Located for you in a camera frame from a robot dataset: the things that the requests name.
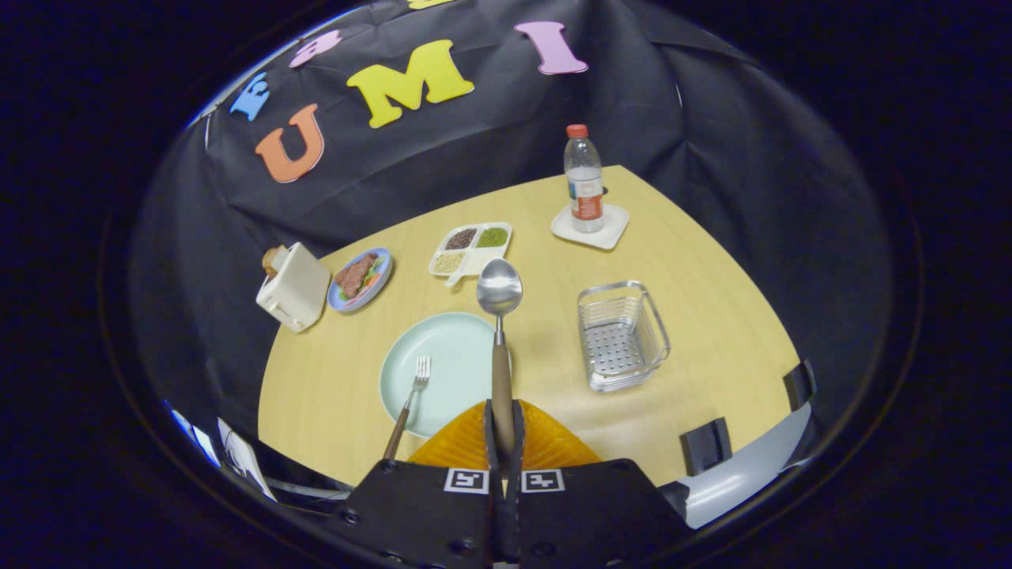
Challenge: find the metal spoon wooden handle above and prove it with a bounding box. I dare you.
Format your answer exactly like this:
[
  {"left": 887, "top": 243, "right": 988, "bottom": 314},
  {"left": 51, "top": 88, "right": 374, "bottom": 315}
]
[{"left": 477, "top": 258, "right": 524, "bottom": 455}]

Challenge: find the metal fork wooden handle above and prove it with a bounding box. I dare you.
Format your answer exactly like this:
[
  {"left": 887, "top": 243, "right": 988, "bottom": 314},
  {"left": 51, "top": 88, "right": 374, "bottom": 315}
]
[{"left": 383, "top": 355, "right": 432, "bottom": 462}]

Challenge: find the black backdrop cloth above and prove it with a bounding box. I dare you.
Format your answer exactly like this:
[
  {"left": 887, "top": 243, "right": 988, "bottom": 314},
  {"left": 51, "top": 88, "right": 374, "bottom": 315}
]
[{"left": 130, "top": 0, "right": 894, "bottom": 443}]

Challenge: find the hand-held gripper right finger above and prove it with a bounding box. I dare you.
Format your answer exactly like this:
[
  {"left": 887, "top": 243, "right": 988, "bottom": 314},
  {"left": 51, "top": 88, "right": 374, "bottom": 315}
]
[{"left": 506, "top": 399, "right": 693, "bottom": 569}]

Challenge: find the cooked steak with vegetables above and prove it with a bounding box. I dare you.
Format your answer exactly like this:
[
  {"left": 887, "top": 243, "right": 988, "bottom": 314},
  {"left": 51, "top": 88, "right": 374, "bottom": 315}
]
[{"left": 334, "top": 253, "right": 379, "bottom": 299}]

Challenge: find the clear drainer basket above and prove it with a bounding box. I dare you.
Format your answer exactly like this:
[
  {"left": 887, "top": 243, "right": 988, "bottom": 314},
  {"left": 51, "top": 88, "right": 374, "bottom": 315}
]
[{"left": 576, "top": 280, "right": 671, "bottom": 394}]

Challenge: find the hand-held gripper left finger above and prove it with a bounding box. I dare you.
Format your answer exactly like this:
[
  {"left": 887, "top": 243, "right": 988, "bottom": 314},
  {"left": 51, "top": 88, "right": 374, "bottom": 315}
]
[{"left": 328, "top": 399, "right": 507, "bottom": 569}]

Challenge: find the white divided dish with beans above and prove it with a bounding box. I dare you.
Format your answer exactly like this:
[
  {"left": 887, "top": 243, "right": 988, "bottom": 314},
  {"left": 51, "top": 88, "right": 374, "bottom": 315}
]
[{"left": 429, "top": 222, "right": 513, "bottom": 287}]

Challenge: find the white paper sheet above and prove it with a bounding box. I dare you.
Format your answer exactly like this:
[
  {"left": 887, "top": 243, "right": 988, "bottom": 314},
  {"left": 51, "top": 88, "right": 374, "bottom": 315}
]
[{"left": 217, "top": 419, "right": 278, "bottom": 503}]

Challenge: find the clear water bottle red cap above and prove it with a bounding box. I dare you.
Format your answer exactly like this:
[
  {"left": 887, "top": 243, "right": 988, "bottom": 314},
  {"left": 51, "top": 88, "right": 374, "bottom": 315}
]
[{"left": 564, "top": 124, "right": 606, "bottom": 234}]

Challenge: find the black table clamp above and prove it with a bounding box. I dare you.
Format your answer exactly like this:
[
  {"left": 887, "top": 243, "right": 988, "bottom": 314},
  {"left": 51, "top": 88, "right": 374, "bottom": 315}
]
[
  {"left": 783, "top": 360, "right": 818, "bottom": 412},
  {"left": 680, "top": 417, "right": 733, "bottom": 477}
]

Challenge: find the pale green plate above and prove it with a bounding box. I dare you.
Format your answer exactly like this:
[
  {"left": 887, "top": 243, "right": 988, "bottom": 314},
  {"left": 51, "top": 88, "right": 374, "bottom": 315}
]
[{"left": 379, "top": 312, "right": 511, "bottom": 439}]

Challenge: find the blue plate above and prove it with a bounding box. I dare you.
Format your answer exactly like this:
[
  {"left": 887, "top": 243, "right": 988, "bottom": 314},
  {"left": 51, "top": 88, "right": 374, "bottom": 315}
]
[{"left": 327, "top": 247, "right": 394, "bottom": 314}]

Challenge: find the white square coaster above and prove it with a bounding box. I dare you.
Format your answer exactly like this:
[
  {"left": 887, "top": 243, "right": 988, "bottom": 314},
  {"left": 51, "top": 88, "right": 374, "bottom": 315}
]
[{"left": 550, "top": 203, "right": 630, "bottom": 251}]

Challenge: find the white toaster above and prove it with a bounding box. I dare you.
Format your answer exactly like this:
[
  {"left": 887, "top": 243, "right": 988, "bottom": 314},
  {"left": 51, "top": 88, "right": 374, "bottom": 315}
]
[{"left": 255, "top": 242, "right": 332, "bottom": 333}]

